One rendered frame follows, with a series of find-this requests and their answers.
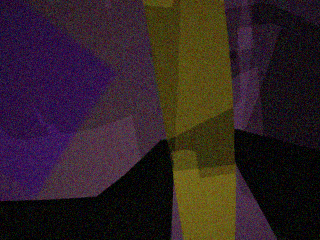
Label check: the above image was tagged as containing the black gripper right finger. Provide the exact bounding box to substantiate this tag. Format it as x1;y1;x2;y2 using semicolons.
233;129;320;240

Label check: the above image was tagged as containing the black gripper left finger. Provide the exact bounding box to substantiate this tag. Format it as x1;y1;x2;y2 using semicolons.
0;140;173;240

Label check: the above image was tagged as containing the yellow bar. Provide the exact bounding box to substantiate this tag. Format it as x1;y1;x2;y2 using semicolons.
143;0;236;240

